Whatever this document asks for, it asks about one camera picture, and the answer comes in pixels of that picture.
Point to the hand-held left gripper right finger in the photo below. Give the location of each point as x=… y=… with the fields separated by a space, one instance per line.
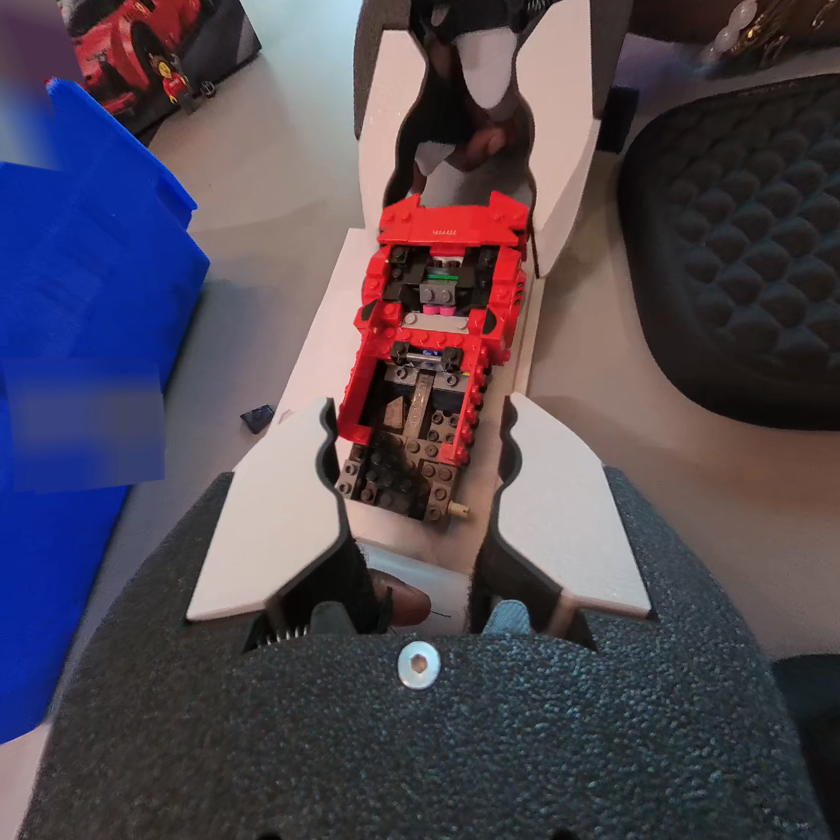
x=571 y=538

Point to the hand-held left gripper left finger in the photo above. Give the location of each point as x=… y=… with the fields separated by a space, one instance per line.
x=263 y=538

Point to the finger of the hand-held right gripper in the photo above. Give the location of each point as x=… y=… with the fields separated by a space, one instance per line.
x=387 y=131
x=567 y=131

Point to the red and black lego car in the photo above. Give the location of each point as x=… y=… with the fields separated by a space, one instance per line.
x=446 y=230

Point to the lego instruction booklet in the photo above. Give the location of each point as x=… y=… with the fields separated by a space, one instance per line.
x=315 y=355

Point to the blue plastic bin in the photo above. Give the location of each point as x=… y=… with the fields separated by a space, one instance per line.
x=79 y=289

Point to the small dark wedge lego piece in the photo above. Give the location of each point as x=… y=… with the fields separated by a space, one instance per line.
x=256 y=418

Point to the lego set box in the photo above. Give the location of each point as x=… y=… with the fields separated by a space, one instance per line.
x=145 y=53

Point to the black quilted chair seat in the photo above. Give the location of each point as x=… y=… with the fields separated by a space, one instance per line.
x=811 y=735
x=748 y=250

